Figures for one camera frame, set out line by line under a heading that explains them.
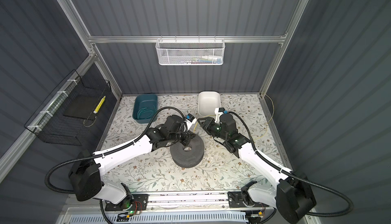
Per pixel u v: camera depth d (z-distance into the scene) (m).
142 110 1.05
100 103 0.79
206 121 0.72
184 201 0.75
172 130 0.62
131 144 0.51
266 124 1.02
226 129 0.60
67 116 0.72
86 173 0.41
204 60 0.92
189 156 0.83
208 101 1.13
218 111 0.74
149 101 1.16
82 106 0.75
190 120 0.70
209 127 0.68
